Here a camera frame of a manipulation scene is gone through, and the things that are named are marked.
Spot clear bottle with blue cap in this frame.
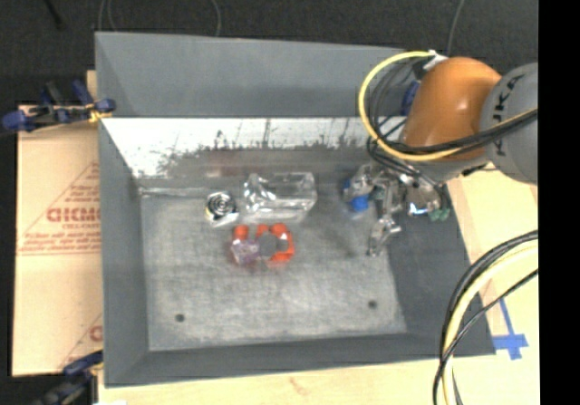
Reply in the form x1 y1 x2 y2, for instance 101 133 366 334
341 162 379 219

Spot silver round spiral thing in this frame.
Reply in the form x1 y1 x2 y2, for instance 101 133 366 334
204 190 241 229

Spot brown cardboard board, red print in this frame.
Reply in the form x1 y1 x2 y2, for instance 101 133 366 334
10 102 105 378

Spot clear plastic box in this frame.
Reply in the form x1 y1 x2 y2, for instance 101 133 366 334
241 171 318 226

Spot orange segmented ring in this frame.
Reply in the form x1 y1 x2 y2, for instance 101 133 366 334
231 222 296 266

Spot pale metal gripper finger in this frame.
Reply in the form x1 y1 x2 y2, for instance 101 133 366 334
378 188 401 219
367 217 403 258

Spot grey metal bin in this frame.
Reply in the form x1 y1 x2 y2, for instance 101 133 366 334
93 31 496 389

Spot clear purple block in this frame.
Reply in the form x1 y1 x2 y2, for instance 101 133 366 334
230 237 261 265

